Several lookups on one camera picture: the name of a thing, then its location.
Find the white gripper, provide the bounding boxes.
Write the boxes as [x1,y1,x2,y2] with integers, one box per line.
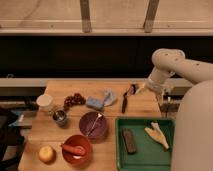
[135,78,165,94]

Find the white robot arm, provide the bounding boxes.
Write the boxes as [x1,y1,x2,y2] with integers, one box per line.
[145,48,213,171]

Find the light blue cloth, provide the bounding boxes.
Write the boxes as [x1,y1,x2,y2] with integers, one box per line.
[103,89,117,106]

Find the spoon in purple bowl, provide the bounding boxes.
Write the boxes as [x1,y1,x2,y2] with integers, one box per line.
[87,113,103,136]

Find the dark brown scrub block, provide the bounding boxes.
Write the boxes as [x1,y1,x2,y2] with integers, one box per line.
[122,129,137,154]

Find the green tray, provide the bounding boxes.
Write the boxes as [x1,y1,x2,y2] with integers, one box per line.
[115,117,175,171]

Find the bunch of dark grapes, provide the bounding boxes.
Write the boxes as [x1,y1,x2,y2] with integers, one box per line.
[64,93,86,109]

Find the red bowl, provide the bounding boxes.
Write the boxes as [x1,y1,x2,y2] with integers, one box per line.
[61,135,92,166]

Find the metal cup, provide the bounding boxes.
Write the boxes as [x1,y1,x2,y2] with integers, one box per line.
[52,110,67,127]

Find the orange carrot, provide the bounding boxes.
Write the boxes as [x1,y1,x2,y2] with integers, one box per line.
[61,144,86,156]

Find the white cup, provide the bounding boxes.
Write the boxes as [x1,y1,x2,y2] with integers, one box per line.
[36,94,53,112]

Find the yellow apple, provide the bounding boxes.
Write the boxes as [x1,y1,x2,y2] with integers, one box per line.
[38,145,55,163]

